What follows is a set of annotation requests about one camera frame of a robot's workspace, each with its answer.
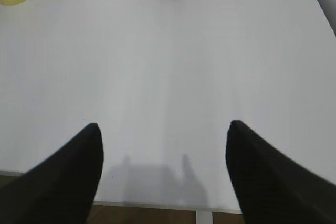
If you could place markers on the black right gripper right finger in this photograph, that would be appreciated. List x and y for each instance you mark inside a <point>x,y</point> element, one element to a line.
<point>272,188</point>

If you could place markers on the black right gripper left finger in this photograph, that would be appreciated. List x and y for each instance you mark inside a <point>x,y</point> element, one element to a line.
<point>61,189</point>

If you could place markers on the white table leg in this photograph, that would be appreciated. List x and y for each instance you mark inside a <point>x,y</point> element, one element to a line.
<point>204,217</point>

